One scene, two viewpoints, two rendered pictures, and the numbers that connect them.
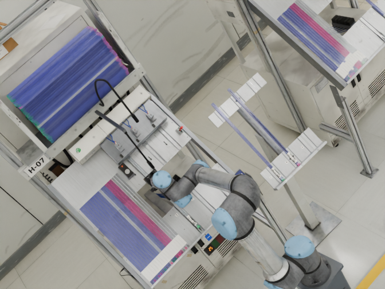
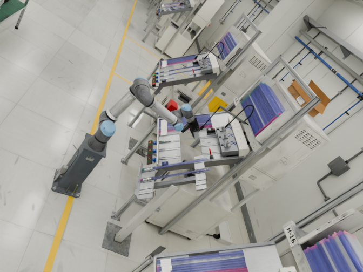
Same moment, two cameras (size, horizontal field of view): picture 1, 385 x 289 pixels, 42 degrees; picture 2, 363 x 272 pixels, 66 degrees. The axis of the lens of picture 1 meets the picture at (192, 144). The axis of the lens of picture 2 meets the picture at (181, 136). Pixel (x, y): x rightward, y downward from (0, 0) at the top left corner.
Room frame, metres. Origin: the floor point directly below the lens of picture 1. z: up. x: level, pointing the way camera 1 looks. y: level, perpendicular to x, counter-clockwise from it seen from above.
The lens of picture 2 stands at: (1.40, -1.93, 2.05)
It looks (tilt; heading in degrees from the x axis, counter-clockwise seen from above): 28 degrees down; 78
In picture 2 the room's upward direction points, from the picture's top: 43 degrees clockwise
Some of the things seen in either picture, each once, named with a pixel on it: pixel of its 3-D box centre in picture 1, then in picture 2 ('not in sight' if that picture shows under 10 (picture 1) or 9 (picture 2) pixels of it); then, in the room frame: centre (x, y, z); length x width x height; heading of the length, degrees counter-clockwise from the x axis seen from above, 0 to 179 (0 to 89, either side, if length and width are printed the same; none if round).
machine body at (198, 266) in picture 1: (171, 225); (185, 191); (2.32, 0.40, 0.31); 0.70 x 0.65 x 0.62; 106
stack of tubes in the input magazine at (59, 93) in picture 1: (70, 84); (263, 110); (2.22, 0.31, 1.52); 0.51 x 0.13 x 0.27; 106
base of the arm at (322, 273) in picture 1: (310, 266); (99, 140); (1.31, -0.12, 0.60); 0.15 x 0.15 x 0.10
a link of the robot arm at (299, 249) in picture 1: (301, 253); (106, 130); (1.31, -0.11, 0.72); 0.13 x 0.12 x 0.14; 113
